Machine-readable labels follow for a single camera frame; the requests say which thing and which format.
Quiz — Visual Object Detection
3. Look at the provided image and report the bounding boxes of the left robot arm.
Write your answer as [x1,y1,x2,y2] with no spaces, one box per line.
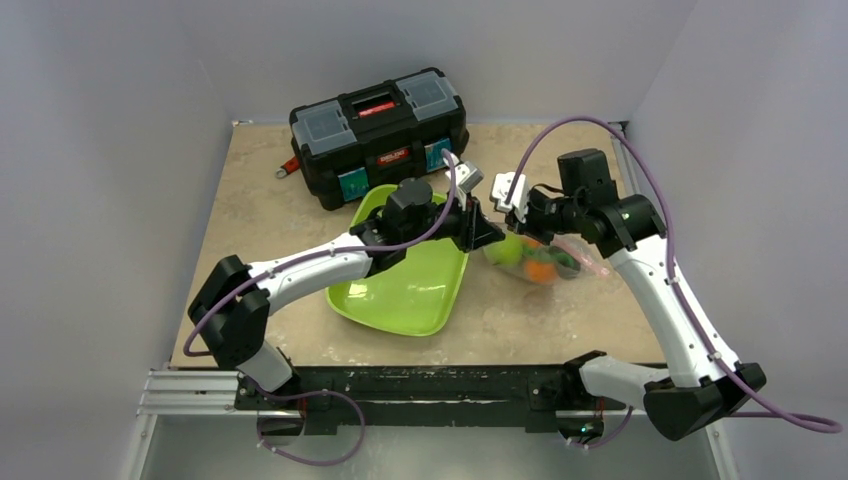
[184,179,505,409]

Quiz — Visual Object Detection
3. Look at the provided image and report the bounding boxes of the green fake apple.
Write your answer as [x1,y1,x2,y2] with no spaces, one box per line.
[483,234,525,267]

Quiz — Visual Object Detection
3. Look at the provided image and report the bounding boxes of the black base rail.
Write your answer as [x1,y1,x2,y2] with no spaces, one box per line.
[234,364,626,438]

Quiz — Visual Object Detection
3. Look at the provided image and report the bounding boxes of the aluminium frame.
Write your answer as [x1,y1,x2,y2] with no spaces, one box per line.
[129,124,734,479]

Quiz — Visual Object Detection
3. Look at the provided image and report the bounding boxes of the clear zip top bag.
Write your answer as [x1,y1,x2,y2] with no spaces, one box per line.
[482,232,611,286]

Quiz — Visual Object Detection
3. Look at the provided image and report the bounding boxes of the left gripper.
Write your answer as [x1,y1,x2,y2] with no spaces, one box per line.
[403,189,504,254]

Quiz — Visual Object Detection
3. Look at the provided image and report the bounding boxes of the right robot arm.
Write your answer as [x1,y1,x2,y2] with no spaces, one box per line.
[490,148,766,441]

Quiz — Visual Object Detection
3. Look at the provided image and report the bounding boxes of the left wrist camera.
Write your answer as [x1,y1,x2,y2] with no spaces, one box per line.
[455,162,484,194]

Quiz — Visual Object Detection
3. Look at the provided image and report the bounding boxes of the black plastic toolbox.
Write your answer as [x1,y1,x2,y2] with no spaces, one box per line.
[289,67,470,211]

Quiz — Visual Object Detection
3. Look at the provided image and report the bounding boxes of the green plastic tray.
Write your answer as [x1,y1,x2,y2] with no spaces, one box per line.
[325,184,470,338]

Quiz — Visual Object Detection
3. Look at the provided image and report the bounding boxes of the red handled tool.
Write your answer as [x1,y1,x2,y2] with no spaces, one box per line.
[275,157,300,179]

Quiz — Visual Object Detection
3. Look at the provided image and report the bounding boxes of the orange fake fruit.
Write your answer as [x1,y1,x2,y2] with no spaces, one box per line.
[522,259,559,285]

